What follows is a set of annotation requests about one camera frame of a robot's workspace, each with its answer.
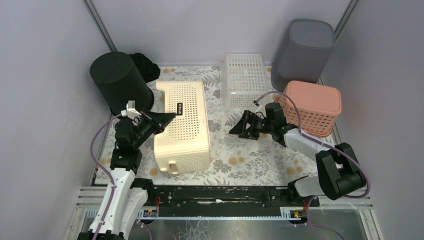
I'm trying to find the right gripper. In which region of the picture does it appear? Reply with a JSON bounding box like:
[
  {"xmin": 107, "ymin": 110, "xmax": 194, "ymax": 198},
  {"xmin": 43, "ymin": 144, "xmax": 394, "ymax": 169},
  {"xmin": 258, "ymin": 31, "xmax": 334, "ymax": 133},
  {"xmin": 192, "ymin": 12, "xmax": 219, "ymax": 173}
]
[{"xmin": 228, "ymin": 110, "xmax": 274, "ymax": 141}]

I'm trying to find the grey ribbed waste bin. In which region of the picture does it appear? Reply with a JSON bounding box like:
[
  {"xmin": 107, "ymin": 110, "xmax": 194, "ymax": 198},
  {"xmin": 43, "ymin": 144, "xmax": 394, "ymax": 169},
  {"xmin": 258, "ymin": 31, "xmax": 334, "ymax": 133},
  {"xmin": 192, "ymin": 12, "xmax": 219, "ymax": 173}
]
[{"xmin": 270, "ymin": 19, "xmax": 336, "ymax": 92}]

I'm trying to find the floral table mat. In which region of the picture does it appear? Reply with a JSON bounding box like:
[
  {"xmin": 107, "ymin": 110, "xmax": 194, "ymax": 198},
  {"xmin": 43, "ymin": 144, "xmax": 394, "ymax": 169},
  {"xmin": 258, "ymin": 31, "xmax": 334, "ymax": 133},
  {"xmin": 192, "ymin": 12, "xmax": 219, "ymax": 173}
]
[{"xmin": 96, "ymin": 65, "xmax": 342, "ymax": 187}]

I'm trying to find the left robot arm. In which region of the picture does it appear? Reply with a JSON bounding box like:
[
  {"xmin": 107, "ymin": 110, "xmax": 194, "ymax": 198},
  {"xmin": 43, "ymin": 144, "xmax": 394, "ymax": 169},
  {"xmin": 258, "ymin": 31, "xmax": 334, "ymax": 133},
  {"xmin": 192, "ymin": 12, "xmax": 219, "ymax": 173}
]
[{"xmin": 77, "ymin": 110, "xmax": 176, "ymax": 240}]

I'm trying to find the cream plastic basket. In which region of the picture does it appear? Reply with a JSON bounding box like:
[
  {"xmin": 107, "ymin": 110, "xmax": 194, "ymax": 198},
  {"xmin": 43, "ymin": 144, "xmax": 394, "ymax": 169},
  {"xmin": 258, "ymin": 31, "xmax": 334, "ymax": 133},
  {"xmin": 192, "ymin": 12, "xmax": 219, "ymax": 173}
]
[{"xmin": 153, "ymin": 81, "xmax": 211, "ymax": 175}]

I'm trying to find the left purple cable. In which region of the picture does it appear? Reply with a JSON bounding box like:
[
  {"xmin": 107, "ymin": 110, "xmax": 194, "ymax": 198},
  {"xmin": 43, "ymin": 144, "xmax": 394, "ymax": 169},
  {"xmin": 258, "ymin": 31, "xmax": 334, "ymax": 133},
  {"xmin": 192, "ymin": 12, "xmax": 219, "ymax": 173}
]
[{"xmin": 90, "ymin": 112, "xmax": 123, "ymax": 240}]

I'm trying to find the black round waste bin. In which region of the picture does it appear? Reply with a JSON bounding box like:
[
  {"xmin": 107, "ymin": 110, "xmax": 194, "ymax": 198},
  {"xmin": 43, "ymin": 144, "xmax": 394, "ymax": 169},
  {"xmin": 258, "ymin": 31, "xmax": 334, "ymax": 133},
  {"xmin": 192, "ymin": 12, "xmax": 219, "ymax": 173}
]
[{"xmin": 89, "ymin": 51, "xmax": 155, "ymax": 116}]

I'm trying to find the pink plastic basket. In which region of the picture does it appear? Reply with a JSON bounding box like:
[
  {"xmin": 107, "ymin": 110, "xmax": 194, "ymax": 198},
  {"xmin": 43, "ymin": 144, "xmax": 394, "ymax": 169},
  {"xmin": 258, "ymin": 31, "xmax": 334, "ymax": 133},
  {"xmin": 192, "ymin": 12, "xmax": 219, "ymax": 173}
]
[{"xmin": 273, "ymin": 80, "xmax": 342, "ymax": 137}]

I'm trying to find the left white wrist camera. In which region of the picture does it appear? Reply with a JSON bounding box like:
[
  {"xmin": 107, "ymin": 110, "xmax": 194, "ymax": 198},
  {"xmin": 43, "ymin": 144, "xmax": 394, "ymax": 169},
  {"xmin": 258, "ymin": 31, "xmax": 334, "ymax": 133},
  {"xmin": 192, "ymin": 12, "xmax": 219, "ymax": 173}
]
[{"xmin": 120, "ymin": 100, "xmax": 142, "ymax": 120}]

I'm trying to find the white translucent perforated basket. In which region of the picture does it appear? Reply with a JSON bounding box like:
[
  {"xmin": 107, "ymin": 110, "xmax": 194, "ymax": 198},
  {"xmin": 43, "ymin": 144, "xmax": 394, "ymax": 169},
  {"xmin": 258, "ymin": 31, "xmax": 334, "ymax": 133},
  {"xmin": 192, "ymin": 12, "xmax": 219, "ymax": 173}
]
[{"xmin": 219, "ymin": 53, "xmax": 269, "ymax": 112}]

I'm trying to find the black cloth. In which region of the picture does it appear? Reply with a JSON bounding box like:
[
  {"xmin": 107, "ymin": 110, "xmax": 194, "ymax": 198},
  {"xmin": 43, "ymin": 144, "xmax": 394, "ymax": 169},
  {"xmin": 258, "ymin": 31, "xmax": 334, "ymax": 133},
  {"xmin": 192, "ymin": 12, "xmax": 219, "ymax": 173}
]
[{"xmin": 129, "ymin": 52, "xmax": 161, "ymax": 83}]

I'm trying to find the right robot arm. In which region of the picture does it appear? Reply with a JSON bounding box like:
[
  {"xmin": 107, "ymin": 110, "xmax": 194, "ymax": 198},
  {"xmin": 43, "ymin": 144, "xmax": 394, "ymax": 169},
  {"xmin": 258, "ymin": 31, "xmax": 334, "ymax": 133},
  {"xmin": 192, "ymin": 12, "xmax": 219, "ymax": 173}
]
[{"xmin": 229, "ymin": 102, "xmax": 367, "ymax": 206}]

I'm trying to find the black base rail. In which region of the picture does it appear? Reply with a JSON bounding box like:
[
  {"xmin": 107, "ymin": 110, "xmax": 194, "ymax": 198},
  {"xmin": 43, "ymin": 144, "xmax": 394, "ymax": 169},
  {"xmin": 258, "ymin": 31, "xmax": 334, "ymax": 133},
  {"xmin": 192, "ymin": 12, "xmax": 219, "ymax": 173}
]
[{"xmin": 137, "ymin": 185, "xmax": 320, "ymax": 220}]

